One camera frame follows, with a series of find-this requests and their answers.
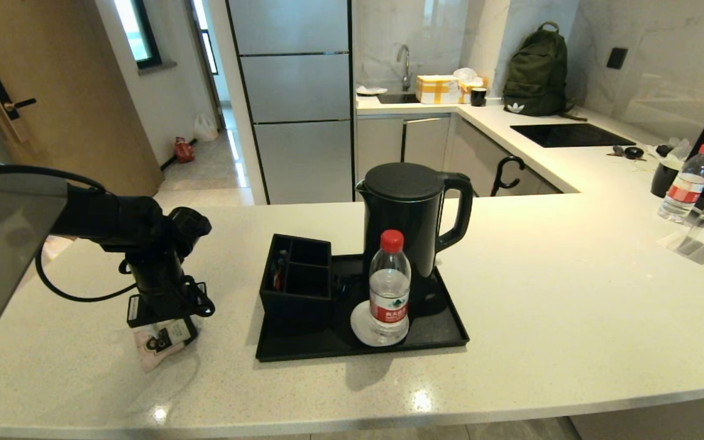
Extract pink white tea packet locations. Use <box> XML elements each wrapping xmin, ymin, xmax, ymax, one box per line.
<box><xmin>133</xmin><ymin>318</ymin><xmax>200</xmax><ymax>373</ymax></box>

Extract black electric kettle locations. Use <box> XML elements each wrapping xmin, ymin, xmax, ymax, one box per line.
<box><xmin>356</xmin><ymin>162</ymin><xmax>475</xmax><ymax>309</ymax></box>

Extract red-label water bottle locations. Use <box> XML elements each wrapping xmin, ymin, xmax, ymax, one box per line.
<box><xmin>369</xmin><ymin>230</ymin><xmax>413</xmax><ymax>344</ymax></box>
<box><xmin>658</xmin><ymin>144</ymin><xmax>704</xmax><ymax>224</ymax></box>

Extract black round kettle base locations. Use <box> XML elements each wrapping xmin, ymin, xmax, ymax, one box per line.
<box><xmin>410</xmin><ymin>278</ymin><xmax>447</xmax><ymax>317</ymax></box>

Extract white trash bag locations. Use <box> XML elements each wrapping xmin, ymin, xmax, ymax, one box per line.
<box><xmin>42</xmin><ymin>237</ymin><xmax>75</xmax><ymax>263</ymax></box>

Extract black organizer box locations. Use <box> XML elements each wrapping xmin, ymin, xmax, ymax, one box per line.
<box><xmin>260</xmin><ymin>234</ymin><xmax>334</xmax><ymax>334</ymax></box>

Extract white round coaster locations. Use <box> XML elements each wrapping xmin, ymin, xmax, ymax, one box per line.
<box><xmin>350</xmin><ymin>299</ymin><xmax>409</xmax><ymax>348</ymax></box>

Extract brown wooden door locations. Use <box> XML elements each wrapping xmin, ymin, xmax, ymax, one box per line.
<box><xmin>0</xmin><ymin>0</ymin><xmax>164</xmax><ymax>199</ymax></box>

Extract silver tall refrigerator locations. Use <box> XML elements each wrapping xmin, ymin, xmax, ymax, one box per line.
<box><xmin>227</xmin><ymin>0</ymin><xmax>356</xmax><ymax>205</ymax></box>

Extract dark-framed window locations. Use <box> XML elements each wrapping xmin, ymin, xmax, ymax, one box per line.
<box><xmin>114</xmin><ymin>0</ymin><xmax>163</xmax><ymax>71</ymax></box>

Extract black serving tray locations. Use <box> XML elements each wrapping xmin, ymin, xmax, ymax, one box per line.
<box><xmin>257</xmin><ymin>252</ymin><xmax>471</xmax><ymax>362</ymax></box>

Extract white kitchen base cabinets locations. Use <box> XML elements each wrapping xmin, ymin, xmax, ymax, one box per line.
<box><xmin>355</xmin><ymin>113</ymin><xmax>563</xmax><ymax>202</ymax></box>

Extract chrome kitchen faucet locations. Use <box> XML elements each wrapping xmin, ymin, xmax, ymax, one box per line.
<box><xmin>397</xmin><ymin>45</ymin><xmax>413</xmax><ymax>92</ymax></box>

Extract yellow-taped cardboard box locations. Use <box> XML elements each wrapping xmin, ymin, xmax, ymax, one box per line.
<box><xmin>416</xmin><ymin>75</ymin><xmax>463</xmax><ymax>105</ymax></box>

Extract black induction cooktop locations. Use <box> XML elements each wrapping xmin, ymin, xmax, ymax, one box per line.
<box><xmin>510</xmin><ymin>124</ymin><xmax>637</xmax><ymax>149</ymax></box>

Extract dark green backpack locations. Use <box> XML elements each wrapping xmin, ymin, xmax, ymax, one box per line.
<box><xmin>503</xmin><ymin>22</ymin><xmax>588</xmax><ymax>121</ymax></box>

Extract black keys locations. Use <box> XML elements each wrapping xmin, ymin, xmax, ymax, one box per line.
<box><xmin>607</xmin><ymin>145</ymin><xmax>646</xmax><ymax>161</ymax></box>

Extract clear acrylic sign holder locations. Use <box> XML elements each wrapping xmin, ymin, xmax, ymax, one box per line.
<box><xmin>664</xmin><ymin>183</ymin><xmax>704</xmax><ymax>265</ymax></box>

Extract crumpled white tissue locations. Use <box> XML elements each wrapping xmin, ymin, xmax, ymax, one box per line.
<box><xmin>648</xmin><ymin>139</ymin><xmax>693</xmax><ymax>172</ymax></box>

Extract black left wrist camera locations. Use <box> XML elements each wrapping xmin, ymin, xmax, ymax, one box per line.
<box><xmin>167</xmin><ymin>207</ymin><xmax>213</xmax><ymax>259</ymax></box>

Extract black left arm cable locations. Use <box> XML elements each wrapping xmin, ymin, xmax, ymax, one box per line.
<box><xmin>0</xmin><ymin>163</ymin><xmax>140</xmax><ymax>304</ymax></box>

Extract black door lock handle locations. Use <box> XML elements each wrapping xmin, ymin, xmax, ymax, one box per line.
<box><xmin>0</xmin><ymin>70</ymin><xmax>39</xmax><ymax>144</ymax></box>

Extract black umbrella handle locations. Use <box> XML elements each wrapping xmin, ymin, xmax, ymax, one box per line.
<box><xmin>491</xmin><ymin>156</ymin><xmax>527</xmax><ymax>197</ymax></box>

